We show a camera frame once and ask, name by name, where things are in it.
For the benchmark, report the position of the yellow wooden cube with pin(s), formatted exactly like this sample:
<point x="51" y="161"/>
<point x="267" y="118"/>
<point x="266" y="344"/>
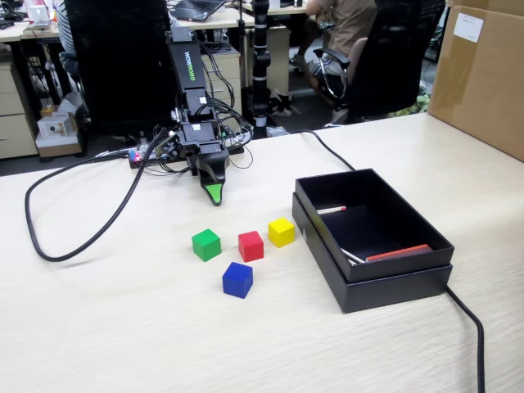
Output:
<point x="281" y="233"/>

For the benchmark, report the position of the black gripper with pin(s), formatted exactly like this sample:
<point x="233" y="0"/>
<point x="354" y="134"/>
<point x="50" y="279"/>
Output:
<point x="198" y="137"/>

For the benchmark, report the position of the red wooden cube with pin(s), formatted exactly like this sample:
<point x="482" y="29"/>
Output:
<point x="250" y="247"/>

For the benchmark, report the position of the small open cardboard box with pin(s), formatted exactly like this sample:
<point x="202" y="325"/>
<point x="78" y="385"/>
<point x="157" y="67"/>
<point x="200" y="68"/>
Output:
<point x="57" y="143"/>

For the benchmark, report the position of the person in striped shirt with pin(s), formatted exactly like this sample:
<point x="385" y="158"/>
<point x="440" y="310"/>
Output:
<point x="65" y="24"/>

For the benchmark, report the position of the beige drawer cabinet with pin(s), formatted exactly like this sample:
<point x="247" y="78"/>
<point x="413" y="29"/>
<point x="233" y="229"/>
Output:
<point x="227" y="78"/>
<point x="16" y="114"/>

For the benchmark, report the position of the controller board with red led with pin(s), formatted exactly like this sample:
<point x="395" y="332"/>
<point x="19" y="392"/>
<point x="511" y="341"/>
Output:
<point x="137" y="156"/>

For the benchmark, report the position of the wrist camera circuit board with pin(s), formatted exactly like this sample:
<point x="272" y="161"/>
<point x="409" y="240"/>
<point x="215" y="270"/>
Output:
<point x="168" y="145"/>

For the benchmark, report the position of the black office chair with armrest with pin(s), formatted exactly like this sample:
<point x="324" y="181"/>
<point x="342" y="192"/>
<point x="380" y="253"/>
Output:
<point x="389" y="61"/>

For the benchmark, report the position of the person in tan shirt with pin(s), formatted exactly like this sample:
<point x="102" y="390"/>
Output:
<point x="352" y="24"/>

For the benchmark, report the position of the black laptop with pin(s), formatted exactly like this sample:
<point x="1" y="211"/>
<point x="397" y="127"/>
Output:
<point x="196" y="8"/>

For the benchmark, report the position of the silver pen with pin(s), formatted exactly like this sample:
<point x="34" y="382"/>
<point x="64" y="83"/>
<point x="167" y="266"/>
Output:
<point x="353" y="257"/>

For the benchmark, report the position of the large brown cardboard box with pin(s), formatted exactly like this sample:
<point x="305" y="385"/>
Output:
<point x="483" y="82"/>

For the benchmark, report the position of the camouflage cloth bag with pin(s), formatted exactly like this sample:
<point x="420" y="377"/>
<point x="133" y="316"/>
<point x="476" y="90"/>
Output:
<point x="411" y="106"/>

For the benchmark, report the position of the red and white pencil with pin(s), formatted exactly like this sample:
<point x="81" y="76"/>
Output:
<point x="331" y="210"/>

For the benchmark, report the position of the white small product box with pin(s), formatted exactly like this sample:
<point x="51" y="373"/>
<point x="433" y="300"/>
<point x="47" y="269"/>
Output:
<point x="53" y="127"/>

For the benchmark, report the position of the light wooden office desk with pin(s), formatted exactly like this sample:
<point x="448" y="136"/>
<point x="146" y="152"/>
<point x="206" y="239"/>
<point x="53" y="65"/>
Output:
<point x="221" y="20"/>
<point x="12" y="34"/>

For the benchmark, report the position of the blue wooden cube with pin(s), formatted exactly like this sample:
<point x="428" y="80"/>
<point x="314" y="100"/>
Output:
<point x="236" y="281"/>

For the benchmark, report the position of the green wooden cube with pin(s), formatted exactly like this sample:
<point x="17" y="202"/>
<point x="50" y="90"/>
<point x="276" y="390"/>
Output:
<point x="206" y="245"/>

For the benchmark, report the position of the black mesh office chair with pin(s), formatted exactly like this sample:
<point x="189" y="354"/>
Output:
<point x="123" y="61"/>

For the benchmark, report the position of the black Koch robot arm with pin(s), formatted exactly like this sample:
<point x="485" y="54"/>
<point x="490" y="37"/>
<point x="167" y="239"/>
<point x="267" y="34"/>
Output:
<point x="186" y="61"/>

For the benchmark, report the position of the black cardboard box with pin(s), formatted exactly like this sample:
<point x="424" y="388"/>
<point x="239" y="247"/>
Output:
<point x="393" y="266"/>

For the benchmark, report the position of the black open box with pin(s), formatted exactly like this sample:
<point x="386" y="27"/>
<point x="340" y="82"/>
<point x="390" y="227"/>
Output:
<point x="389" y="292"/>

